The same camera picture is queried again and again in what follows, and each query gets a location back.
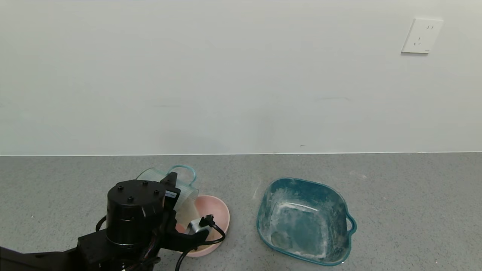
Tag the white wall socket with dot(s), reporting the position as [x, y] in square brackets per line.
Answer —
[421, 35]

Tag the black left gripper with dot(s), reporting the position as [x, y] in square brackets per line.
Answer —
[171, 195]

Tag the pink plastic bowl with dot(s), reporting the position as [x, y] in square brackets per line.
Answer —
[220, 214]

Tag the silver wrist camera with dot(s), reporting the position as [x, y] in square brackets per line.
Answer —
[195, 226]

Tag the white powder residue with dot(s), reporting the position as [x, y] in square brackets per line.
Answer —
[297, 218]

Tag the beige speckled powder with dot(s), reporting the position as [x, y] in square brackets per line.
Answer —
[187, 212]

